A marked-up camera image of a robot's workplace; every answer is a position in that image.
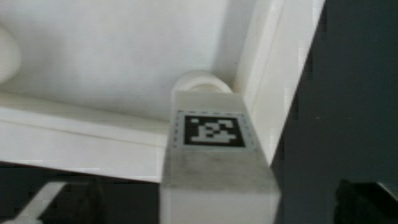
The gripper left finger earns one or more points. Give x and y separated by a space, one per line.
37 204

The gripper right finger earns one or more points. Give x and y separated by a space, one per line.
366 203

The white square table top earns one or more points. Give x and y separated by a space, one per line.
94 54

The white table leg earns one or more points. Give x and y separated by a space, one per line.
218 188

